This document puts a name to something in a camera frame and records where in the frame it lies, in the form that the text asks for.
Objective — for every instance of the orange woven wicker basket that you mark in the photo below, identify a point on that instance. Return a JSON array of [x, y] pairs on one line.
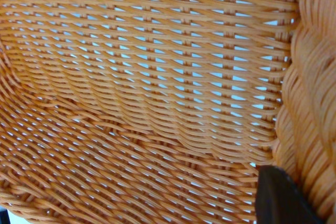
[[147, 98]]

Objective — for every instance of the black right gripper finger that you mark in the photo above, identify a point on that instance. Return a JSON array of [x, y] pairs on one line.
[[278, 197]]

